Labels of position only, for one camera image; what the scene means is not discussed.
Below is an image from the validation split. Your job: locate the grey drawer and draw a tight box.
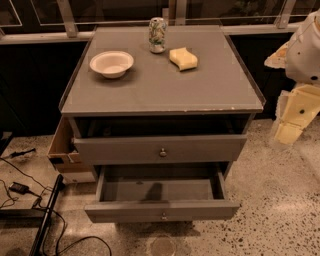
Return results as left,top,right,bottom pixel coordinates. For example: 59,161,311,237
74,115,247,165
85,163,240,223

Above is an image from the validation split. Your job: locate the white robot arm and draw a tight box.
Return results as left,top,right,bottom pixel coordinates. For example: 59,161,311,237
264,10,320,145

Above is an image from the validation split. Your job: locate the grey top drawer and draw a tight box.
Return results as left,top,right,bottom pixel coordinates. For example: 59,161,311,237
74,115,247,165

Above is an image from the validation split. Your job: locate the grey drawer cabinet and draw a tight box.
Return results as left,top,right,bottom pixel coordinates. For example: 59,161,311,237
58,25,267,178

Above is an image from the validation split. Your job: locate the yellow sponge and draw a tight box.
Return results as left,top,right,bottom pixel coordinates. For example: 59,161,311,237
169,48,198,71

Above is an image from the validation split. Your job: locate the floral drink can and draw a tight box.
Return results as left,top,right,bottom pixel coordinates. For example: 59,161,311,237
149,17,167,54

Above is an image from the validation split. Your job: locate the white bowl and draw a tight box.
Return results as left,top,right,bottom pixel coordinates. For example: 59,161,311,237
89,51,134,79

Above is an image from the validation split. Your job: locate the cardboard box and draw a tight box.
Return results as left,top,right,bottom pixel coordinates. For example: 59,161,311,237
47,117,95,183

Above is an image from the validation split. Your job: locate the black plug on floor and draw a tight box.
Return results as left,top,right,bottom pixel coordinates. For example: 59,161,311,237
1,148,36,159

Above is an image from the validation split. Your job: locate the metal railing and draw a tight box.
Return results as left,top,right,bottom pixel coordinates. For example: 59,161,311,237
0,0,320,45

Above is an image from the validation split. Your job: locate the black power adapter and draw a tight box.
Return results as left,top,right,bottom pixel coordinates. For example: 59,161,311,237
9,182,29,195

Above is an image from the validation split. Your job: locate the black bar on floor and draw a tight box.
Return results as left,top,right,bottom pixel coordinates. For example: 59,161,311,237
29,174,63,256

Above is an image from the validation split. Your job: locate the black cable on floor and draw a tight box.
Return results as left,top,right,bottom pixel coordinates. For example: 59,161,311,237
0,157,113,256

